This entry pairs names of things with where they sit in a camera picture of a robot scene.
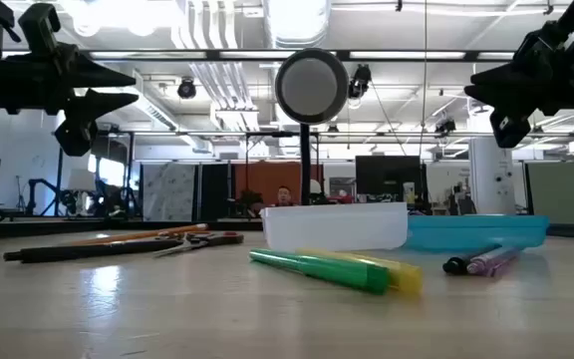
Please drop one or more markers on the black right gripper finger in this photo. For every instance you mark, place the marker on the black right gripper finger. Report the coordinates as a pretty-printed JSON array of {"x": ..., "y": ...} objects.
[
  {"x": 511, "y": 102},
  {"x": 511, "y": 75}
]

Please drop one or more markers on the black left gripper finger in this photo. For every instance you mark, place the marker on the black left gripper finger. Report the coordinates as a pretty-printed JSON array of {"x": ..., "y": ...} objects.
[
  {"x": 92, "y": 75},
  {"x": 87, "y": 107}
]

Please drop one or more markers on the blue plastic box lid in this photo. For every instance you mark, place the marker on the blue plastic box lid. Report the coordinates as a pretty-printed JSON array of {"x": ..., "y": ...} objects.
[{"x": 476, "y": 229}]

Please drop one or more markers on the long black pen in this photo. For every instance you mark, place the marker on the long black pen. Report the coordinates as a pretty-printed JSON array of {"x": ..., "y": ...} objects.
[{"x": 78, "y": 251}]

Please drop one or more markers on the yellow pencil with eraser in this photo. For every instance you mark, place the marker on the yellow pencil with eraser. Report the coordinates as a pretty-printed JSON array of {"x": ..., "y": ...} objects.
[{"x": 167, "y": 232}]

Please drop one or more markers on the purple marker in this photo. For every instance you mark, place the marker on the purple marker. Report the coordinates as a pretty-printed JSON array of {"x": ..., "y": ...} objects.
[{"x": 488, "y": 261}]

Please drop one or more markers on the black marker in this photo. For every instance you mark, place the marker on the black marker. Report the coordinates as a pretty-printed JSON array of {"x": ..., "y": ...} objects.
[{"x": 459, "y": 263}]

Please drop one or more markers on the red and black scissors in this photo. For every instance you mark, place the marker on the red and black scissors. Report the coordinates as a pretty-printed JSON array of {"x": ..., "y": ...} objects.
[{"x": 217, "y": 239}]

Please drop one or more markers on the yellow marker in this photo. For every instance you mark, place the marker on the yellow marker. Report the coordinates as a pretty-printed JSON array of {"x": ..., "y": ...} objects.
[{"x": 409, "y": 276}]

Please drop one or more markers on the clear plastic supply box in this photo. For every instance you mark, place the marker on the clear plastic supply box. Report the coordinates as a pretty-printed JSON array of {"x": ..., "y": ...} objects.
[{"x": 334, "y": 227}]

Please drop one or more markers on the green marker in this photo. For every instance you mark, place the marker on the green marker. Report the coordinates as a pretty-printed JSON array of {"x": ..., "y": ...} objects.
[{"x": 327, "y": 269}]

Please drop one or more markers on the background black robot arm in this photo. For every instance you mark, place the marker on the background black robot arm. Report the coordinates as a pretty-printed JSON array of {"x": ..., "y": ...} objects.
[{"x": 43, "y": 192}]

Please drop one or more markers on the black ceiling spotlight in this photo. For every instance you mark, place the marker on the black ceiling spotlight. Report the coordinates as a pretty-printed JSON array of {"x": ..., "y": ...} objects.
[
  {"x": 359, "y": 82},
  {"x": 445, "y": 125},
  {"x": 186, "y": 89}
]

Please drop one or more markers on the white pillar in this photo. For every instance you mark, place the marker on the white pillar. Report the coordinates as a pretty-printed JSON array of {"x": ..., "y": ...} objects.
[{"x": 491, "y": 174}]

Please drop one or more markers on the grey-green partition panel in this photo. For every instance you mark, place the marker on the grey-green partition panel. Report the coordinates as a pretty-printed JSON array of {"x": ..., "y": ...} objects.
[{"x": 566, "y": 192}]

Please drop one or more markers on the marbled grey partition panel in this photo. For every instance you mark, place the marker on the marbled grey partition panel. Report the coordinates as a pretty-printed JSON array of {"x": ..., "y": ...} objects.
[{"x": 167, "y": 192}]

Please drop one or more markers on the black monitor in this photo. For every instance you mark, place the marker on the black monitor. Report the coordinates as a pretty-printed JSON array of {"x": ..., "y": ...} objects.
[{"x": 386, "y": 177}]

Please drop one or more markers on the orange partition panel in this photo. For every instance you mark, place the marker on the orange partition panel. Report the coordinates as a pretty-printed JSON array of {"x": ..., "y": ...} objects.
[{"x": 267, "y": 182}]

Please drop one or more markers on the black desk lamp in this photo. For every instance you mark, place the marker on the black desk lamp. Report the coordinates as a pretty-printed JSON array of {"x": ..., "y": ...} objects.
[{"x": 312, "y": 86}]

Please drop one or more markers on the person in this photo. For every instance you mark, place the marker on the person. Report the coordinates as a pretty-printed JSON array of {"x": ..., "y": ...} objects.
[{"x": 284, "y": 195}]

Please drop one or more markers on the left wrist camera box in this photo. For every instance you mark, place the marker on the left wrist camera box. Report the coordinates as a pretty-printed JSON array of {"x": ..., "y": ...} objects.
[{"x": 40, "y": 25}]

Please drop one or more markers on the silver ceiling duct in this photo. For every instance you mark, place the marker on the silver ceiling duct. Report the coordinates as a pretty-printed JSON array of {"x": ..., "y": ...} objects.
[{"x": 297, "y": 20}]

